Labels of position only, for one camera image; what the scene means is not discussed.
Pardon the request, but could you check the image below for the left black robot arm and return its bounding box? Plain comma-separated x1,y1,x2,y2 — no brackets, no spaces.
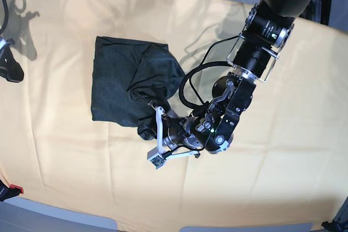
147,0,310,167

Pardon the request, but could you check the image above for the yellow table cloth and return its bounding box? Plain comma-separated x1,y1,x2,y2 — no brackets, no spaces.
1,0,347,231

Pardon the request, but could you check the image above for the black clamp right corner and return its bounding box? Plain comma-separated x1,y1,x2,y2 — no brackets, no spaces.
321,221,347,232

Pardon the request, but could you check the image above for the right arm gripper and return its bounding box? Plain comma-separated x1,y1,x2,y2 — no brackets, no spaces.
0,36,24,83

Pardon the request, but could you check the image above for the dark green long-sleeve shirt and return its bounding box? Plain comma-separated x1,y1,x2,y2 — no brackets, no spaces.
91,36,185,140

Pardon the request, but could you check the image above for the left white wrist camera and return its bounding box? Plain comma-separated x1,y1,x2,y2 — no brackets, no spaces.
147,148,166,170

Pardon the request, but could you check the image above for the red and black clamp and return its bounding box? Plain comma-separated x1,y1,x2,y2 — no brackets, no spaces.
0,181,24,202

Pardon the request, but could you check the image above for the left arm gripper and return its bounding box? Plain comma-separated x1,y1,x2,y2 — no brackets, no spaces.
147,103,203,159

